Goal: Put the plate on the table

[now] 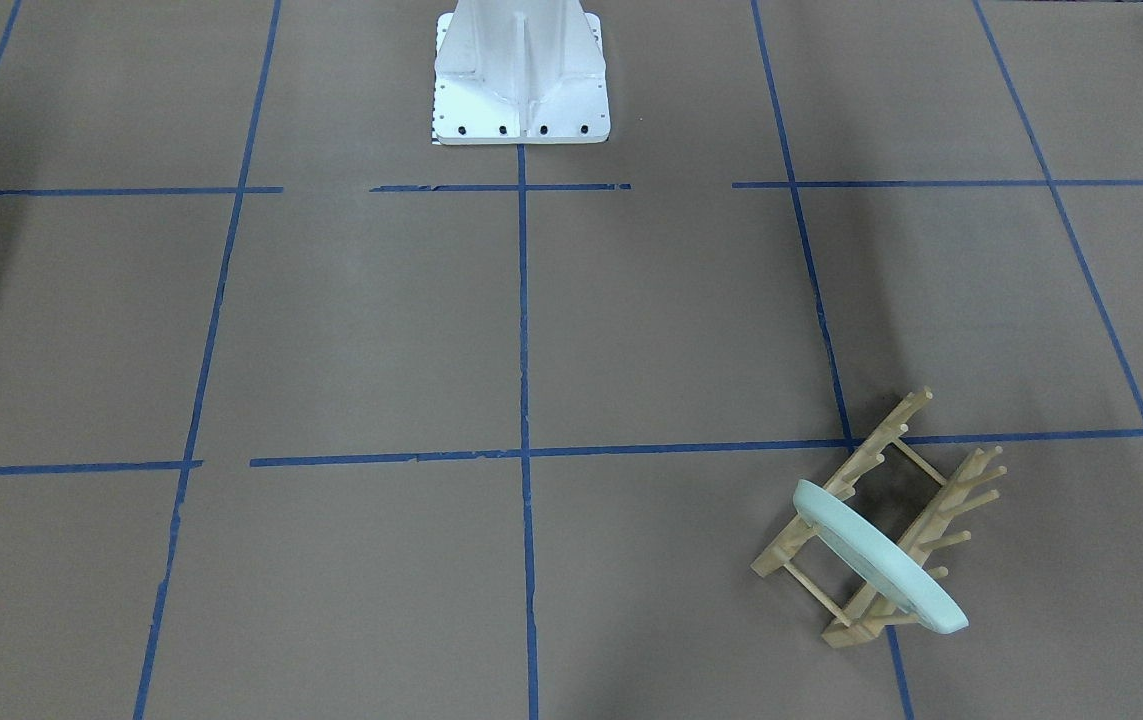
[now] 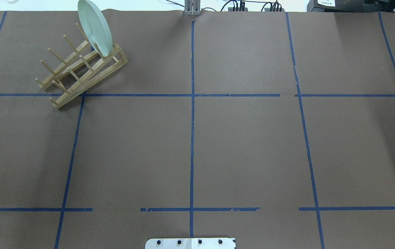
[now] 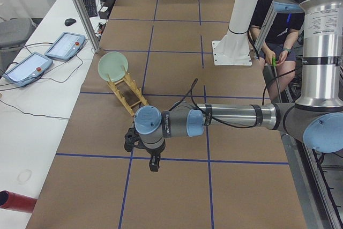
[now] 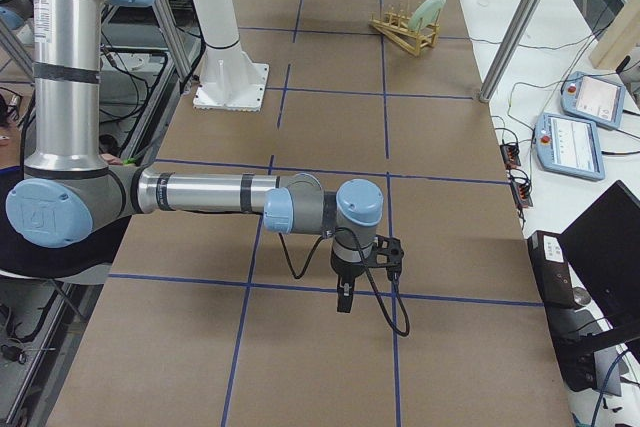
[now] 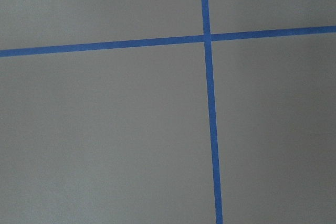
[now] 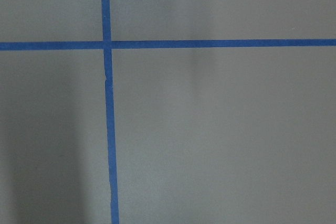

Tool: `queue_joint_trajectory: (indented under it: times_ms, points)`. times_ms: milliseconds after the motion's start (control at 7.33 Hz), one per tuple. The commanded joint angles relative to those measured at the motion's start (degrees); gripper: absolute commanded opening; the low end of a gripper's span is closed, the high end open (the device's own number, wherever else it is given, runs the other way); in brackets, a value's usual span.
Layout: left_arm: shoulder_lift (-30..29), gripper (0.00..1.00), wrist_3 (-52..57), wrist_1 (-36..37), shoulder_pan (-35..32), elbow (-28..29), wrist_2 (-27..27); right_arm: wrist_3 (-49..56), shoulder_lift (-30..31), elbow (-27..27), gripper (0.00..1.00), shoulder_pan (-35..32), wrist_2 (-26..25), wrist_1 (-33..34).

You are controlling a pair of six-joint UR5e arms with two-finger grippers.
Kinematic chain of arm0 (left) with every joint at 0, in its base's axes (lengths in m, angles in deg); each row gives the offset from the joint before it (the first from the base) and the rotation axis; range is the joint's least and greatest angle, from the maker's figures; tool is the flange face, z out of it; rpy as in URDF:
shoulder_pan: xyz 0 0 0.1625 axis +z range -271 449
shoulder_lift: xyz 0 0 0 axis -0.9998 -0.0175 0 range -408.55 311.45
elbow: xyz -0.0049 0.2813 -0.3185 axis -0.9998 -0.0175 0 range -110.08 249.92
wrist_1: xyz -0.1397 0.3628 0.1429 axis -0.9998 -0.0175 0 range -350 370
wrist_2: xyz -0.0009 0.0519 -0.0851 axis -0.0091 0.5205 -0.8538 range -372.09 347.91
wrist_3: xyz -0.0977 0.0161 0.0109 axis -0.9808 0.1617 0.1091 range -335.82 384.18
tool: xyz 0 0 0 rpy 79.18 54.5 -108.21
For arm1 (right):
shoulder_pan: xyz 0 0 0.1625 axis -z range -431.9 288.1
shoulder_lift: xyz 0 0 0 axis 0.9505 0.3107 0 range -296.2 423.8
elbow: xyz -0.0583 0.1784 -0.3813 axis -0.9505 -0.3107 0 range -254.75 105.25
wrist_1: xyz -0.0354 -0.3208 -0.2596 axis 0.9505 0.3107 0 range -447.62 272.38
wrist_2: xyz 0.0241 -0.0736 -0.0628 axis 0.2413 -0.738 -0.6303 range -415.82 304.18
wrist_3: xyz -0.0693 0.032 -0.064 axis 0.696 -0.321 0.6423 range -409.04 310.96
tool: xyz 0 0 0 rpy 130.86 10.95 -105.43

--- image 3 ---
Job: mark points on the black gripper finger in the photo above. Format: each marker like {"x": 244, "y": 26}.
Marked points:
{"x": 154, "y": 165}

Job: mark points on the grey teach pendant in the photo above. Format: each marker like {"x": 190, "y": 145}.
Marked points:
{"x": 28, "y": 69}
{"x": 66, "y": 46}

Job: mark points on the green handheld device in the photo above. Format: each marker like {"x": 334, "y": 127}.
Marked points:
{"x": 274, "y": 62}

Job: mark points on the grey office chair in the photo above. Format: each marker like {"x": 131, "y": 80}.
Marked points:
{"x": 15, "y": 32}

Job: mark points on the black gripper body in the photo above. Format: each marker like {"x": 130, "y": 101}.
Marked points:
{"x": 154, "y": 154}

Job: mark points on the black computer mouse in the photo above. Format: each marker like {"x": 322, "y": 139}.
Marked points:
{"x": 70, "y": 21}

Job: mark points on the seated person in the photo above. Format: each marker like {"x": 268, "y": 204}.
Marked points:
{"x": 278, "y": 43}

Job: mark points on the aluminium frame post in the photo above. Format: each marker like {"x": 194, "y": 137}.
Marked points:
{"x": 85, "y": 20}

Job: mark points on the far grey teach pendant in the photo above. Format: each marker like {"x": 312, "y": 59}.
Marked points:
{"x": 66, "y": 46}

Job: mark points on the wooden dish rack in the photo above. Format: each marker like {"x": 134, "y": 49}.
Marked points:
{"x": 127, "y": 92}

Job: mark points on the red cylinder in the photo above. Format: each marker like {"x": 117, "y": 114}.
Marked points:
{"x": 17, "y": 202}

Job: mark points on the light green plate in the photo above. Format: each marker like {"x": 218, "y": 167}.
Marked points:
{"x": 112, "y": 66}

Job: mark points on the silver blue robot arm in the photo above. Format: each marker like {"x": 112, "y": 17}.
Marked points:
{"x": 315, "y": 118}

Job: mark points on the black box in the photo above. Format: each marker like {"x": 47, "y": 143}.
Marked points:
{"x": 106, "y": 9}

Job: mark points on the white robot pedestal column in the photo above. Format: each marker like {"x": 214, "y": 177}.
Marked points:
{"x": 233, "y": 48}

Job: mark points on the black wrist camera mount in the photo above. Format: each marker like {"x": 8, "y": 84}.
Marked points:
{"x": 132, "y": 139}

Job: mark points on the black keyboard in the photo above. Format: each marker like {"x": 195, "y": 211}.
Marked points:
{"x": 91, "y": 7}

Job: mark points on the near grey teach pendant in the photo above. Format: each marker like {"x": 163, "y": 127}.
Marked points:
{"x": 28, "y": 69}

